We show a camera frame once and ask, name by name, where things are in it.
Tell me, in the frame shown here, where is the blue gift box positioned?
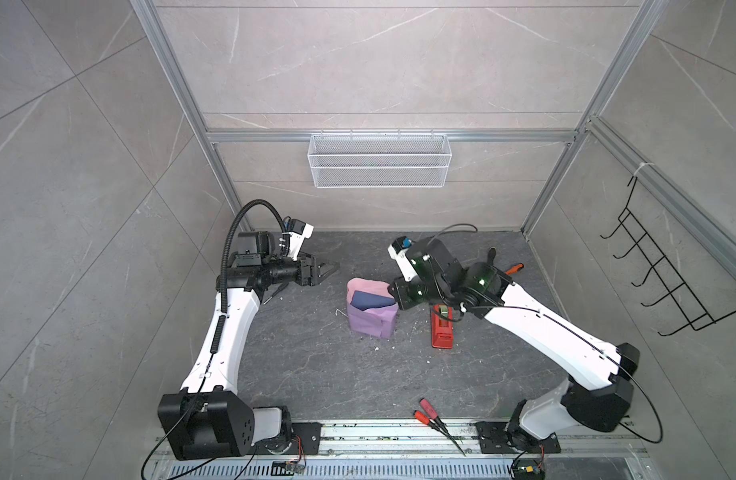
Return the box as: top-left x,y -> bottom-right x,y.
350,291 -> 396,311

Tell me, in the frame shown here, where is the pink wrapping paper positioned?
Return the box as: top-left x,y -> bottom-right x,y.
347,278 -> 399,339

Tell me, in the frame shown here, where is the red tape dispenser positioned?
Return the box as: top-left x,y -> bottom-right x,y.
430,304 -> 454,350

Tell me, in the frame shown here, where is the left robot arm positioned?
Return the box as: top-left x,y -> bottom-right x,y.
157,253 -> 340,461

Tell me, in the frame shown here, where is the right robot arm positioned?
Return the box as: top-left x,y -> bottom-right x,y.
388,236 -> 640,450

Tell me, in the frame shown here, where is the small black tool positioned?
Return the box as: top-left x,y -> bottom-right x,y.
262,282 -> 290,305

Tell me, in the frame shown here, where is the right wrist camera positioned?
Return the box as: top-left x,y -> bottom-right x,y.
388,236 -> 430,282

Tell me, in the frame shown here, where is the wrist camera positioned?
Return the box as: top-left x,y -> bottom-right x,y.
388,236 -> 430,282
229,218 -> 315,265

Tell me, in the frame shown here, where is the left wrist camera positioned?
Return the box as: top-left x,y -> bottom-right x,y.
229,218 -> 315,265

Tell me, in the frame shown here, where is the orange handled screwdriver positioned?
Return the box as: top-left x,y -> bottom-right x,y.
506,263 -> 525,276

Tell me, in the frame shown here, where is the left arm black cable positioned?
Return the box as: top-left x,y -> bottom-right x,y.
139,199 -> 285,480

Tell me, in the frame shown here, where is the white wire mesh basket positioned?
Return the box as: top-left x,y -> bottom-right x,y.
307,133 -> 453,189

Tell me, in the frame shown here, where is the red handled screwdriver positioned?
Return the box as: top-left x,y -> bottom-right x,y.
414,410 -> 466,455

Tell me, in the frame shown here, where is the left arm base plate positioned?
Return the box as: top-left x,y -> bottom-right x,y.
252,422 -> 324,457

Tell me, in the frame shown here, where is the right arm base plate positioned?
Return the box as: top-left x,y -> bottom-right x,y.
474,421 -> 561,454

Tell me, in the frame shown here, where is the black wire hook rack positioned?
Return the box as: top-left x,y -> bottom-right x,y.
599,176 -> 736,338

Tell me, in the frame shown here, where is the aluminium mounting rail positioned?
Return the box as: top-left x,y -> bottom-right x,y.
305,418 -> 647,459

